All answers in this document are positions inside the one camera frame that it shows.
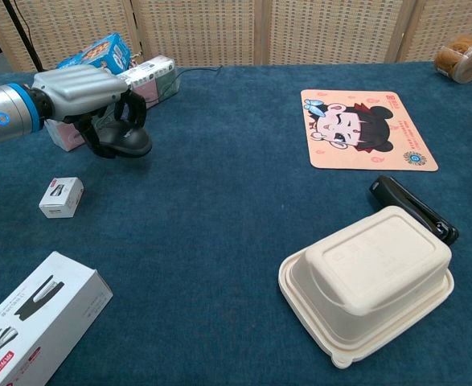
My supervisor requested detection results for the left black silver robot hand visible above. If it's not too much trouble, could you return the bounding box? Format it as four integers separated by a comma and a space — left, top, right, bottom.
31, 64, 153, 158

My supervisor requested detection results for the black computer mouse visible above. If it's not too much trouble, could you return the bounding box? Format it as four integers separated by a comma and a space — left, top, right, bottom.
97, 121, 153, 157

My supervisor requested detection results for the pink cartoon mouse pad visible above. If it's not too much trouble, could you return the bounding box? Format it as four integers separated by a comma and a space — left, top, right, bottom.
300, 89, 439, 173

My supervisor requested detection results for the blue cookie box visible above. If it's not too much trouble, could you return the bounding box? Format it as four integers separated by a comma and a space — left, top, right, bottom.
56, 32, 133, 76

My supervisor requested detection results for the long white tissue pack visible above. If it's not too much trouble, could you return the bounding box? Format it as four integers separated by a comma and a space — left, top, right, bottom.
44, 55, 179, 153

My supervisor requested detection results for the black tripod stand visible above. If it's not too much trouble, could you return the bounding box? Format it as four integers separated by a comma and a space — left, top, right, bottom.
0, 0, 43, 72

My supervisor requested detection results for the small white staple box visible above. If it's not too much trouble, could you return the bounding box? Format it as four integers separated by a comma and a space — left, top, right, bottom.
39, 177, 85, 220

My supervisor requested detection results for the wicker folding screen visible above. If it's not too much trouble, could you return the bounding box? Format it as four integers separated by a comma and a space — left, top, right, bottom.
0, 0, 472, 74

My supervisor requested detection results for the blue tablecloth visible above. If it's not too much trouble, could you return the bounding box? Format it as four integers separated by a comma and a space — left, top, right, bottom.
0, 60, 472, 386

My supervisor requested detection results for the white stapler box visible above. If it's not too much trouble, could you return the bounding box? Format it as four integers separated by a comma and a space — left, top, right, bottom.
0, 251, 114, 386

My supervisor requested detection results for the beige takeout container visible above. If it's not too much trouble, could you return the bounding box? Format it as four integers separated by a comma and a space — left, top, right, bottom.
278, 205, 456, 368

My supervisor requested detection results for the black stapler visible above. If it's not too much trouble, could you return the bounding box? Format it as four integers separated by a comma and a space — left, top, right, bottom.
370, 175, 460, 245

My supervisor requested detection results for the clear jar of cookies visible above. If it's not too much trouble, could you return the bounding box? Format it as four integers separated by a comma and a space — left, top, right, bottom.
433, 35, 472, 84

